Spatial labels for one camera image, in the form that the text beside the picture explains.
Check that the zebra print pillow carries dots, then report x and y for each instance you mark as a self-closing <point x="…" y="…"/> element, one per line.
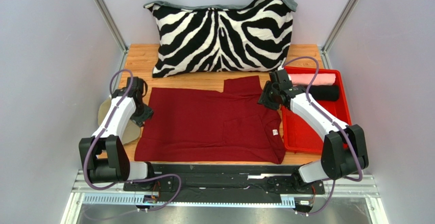
<point x="216" y="38"/>

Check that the rolled pink t shirt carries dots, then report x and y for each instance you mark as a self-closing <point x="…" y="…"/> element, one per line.
<point x="304" y="79"/>

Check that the aluminium frame rail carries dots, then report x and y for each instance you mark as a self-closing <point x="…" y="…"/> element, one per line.
<point x="342" y="188"/>

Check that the dark red t shirt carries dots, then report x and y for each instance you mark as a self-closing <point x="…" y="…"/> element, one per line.
<point x="192" y="125"/>

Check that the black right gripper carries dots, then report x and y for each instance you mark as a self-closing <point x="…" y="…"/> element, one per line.
<point x="266" y="98"/>

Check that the red plastic tray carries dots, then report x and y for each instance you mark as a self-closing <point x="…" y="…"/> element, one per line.
<point x="298" y="135"/>

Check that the beige baseball cap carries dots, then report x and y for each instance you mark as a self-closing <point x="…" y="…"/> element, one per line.
<point x="129" y="133"/>

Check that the left aluminium corner post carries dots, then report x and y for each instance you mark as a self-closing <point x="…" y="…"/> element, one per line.
<point x="103" y="8"/>

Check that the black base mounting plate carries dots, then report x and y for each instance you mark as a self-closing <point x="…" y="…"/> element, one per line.
<point x="227" y="184"/>

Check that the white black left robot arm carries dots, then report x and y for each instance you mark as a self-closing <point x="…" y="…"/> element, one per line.
<point x="103" y="155"/>

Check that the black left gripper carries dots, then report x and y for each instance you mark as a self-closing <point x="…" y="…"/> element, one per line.
<point x="147" y="113"/>

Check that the right aluminium corner post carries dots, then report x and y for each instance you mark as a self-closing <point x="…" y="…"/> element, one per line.
<point x="347" y="10"/>

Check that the aluminium corner post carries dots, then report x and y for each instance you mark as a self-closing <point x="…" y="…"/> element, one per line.
<point x="347" y="10"/>
<point x="103" y="8"/>

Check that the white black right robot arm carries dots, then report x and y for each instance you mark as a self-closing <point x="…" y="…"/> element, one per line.
<point x="344" y="153"/>

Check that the rolled black t shirt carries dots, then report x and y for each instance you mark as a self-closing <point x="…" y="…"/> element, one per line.
<point x="325" y="92"/>

